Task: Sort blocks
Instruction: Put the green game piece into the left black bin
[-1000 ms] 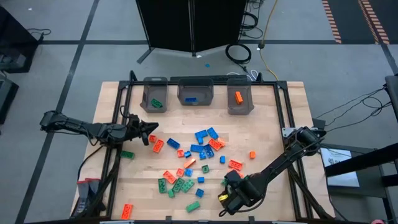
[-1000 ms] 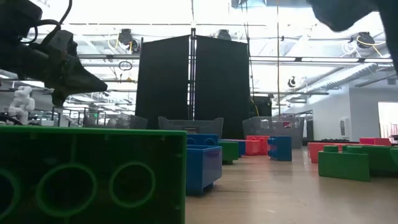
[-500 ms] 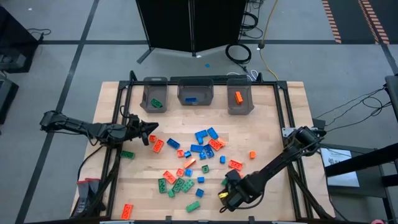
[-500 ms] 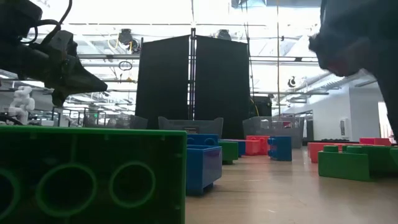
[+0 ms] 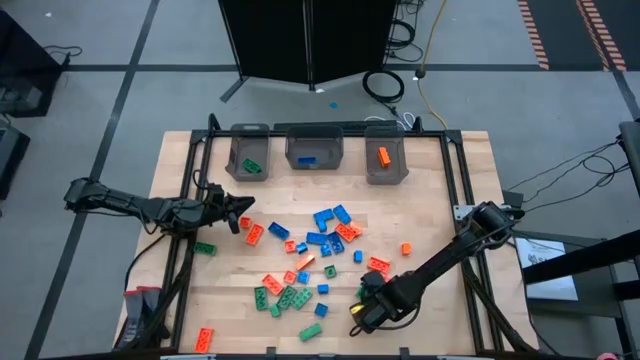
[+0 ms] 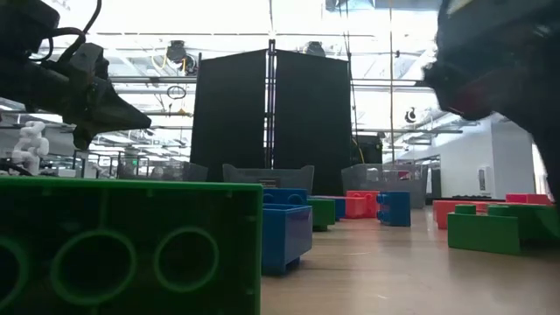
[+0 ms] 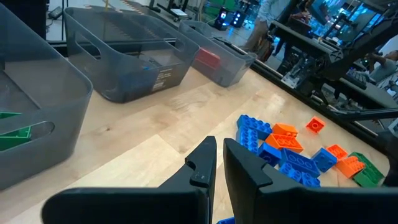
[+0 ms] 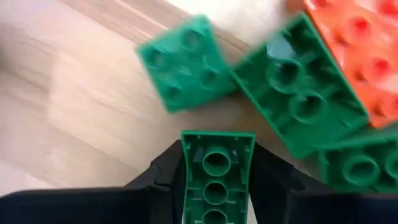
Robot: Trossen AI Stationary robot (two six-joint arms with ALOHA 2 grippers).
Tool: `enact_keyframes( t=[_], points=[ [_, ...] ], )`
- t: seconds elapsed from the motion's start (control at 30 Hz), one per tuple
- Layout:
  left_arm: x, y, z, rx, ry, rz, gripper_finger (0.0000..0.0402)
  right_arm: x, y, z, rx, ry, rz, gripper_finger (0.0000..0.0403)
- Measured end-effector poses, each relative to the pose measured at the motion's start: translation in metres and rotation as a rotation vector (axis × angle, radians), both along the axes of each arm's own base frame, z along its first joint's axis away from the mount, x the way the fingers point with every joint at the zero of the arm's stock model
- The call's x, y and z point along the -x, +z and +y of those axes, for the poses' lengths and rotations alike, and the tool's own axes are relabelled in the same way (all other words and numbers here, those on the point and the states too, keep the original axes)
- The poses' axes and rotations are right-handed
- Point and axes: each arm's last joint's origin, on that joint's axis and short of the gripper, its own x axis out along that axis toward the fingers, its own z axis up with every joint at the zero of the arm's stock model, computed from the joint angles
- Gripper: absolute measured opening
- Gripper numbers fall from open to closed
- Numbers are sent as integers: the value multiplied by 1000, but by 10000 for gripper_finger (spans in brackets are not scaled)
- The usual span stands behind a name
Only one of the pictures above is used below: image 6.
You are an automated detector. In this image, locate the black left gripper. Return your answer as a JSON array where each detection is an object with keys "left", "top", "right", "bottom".
[{"left": 0, "top": 42, "right": 152, "bottom": 151}]

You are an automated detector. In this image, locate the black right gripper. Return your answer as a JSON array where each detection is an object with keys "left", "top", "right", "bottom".
[{"left": 423, "top": 0, "right": 560, "bottom": 132}]

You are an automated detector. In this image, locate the long green toy brick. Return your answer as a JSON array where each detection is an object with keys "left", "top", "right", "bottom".
[{"left": 0, "top": 176, "right": 263, "bottom": 315}]

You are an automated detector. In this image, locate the small green toy brick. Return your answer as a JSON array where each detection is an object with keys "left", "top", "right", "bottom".
[
  {"left": 447, "top": 204, "right": 522, "bottom": 256},
  {"left": 308, "top": 197, "right": 337, "bottom": 232}
]

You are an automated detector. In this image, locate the small blue toy brick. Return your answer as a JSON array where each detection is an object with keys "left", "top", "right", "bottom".
[
  {"left": 261, "top": 203, "right": 314, "bottom": 276},
  {"left": 376, "top": 191, "right": 411, "bottom": 228},
  {"left": 262, "top": 187, "right": 310, "bottom": 207}
]

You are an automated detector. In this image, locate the black metal rack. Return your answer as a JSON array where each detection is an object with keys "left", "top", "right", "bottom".
[{"left": 73, "top": 148, "right": 150, "bottom": 179}]

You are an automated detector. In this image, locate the thin hanging pole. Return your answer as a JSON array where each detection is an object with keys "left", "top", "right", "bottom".
[{"left": 388, "top": 0, "right": 395, "bottom": 164}]

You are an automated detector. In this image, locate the white humanoid robot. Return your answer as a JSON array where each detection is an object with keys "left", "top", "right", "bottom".
[{"left": 10, "top": 121, "right": 51, "bottom": 176}]

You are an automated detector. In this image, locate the grey plastic bin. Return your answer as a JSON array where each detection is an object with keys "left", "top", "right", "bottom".
[
  {"left": 340, "top": 163, "right": 429, "bottom": 209},
  {"left": 221, "top": 164, "right": 315, "bottom": 196},
  {"left": 116, "top": 160, "right": 209, "bottom": 183}
]

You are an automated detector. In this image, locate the black equipment box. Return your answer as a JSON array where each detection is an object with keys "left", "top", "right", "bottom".
[{"left": 352, "top": 134, "right": 384, "bottom": 165}]

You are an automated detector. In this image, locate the long orange toy brick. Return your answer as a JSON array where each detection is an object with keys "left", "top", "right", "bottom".
[
  {"left": 432, "top": 199, "right": 495, "bottom": 230},
  {"left": 344, "top": 196, "right": 368, "bottom": 220}
]

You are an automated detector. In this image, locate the black folding partition screen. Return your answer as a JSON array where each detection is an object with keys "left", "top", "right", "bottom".
[{"left": 190, "top": 38, "right": 354, "bottom": 197}]

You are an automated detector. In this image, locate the hanging black cable coil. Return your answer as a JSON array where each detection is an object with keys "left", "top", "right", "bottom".
[{"left": 165, "top": 84, "right": 188, "bottom": 101}]

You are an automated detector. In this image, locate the white wall dispenser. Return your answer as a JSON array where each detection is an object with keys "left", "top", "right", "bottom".
[{"left": 477, "top": 164, "right": 495, "bottom": 196}]

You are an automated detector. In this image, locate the black ceiling cable reel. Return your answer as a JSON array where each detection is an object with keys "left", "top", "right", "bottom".
[
  {"left": 165, "top": 38, "right": 198, "bottom": 75},
  {"left": 305, "top": 40, "right": 327, "bottom": 57}
]

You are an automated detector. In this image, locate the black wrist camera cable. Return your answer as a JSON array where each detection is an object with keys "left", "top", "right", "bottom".
[{"left": 43, "top": 0, "right": 102, "bottom": 62}]

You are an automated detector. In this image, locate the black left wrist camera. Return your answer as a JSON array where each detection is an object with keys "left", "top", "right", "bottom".
[{"left": 0, "top": 0, "right": 60, "bottom": 58}]

